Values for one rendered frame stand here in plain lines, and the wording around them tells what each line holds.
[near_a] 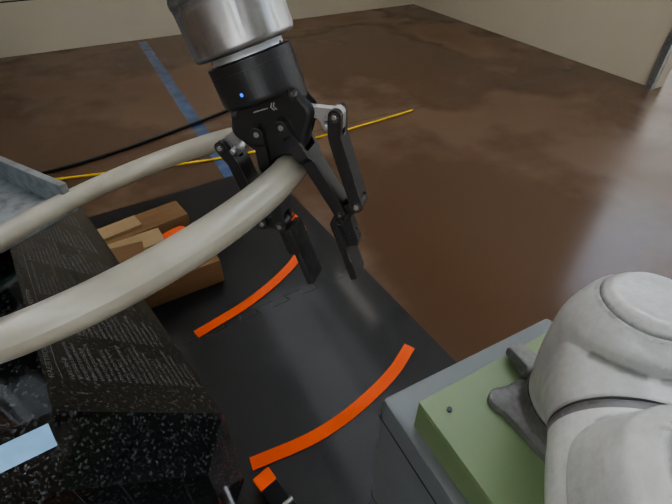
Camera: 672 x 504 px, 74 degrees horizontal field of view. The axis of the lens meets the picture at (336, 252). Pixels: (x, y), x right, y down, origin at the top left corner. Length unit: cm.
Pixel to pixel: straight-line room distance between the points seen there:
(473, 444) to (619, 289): 30
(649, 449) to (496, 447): 31
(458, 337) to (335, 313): 53
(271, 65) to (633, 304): 42
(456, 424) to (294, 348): 121
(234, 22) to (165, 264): 18
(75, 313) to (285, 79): 23
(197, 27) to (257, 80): 6
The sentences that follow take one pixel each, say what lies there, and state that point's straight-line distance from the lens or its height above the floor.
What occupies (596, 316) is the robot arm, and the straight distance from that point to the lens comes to 55.
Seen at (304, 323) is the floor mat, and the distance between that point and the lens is 194.
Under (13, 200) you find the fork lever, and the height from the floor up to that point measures 109.
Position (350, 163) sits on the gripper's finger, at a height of 129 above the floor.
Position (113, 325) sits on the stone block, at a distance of 112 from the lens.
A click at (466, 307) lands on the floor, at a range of 210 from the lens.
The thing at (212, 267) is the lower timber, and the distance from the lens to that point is 210.
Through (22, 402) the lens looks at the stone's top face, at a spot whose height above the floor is 84.
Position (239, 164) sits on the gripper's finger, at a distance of 45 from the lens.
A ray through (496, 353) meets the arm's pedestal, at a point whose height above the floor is 80.
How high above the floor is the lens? 149
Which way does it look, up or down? 41 degrees down
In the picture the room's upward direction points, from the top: straight up
